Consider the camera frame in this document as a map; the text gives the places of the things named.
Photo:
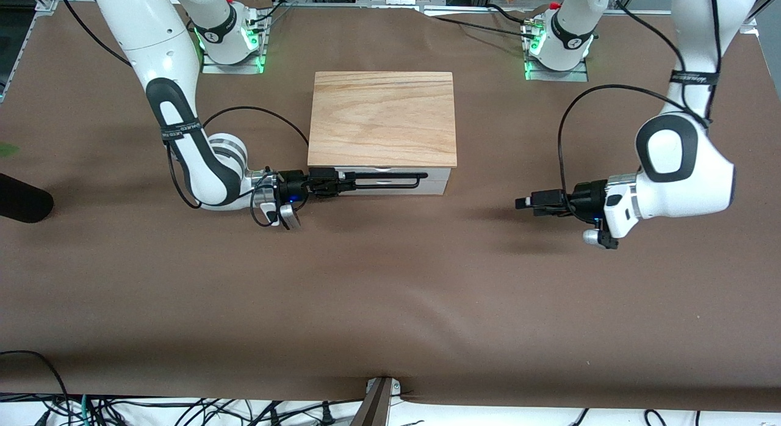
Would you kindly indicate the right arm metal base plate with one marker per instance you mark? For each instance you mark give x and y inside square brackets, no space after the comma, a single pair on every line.
[210,69]

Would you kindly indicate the brown table cover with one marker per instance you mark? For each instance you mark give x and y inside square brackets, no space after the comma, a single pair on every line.
[390,292]

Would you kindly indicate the wooden drawer cabinet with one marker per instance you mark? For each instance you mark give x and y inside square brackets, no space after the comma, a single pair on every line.
[381,118]

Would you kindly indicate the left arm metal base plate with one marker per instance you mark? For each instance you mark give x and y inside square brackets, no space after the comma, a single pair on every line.
[579,78]

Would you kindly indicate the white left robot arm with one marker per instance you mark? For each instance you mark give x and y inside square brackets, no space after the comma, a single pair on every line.
[683,169]

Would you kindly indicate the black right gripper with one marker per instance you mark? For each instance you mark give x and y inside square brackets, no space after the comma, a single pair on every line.
[293,184]

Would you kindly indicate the metal table clamp bracket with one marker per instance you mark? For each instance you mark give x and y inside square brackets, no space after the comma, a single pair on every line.
[378,407]

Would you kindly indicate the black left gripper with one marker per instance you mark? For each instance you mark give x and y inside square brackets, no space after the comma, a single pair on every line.
[587,194]

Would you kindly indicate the aluminium table frame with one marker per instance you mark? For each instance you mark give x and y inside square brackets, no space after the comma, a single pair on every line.
[464,11]

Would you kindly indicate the black cylinder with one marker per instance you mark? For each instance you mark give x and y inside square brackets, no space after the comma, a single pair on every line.
[21,200]

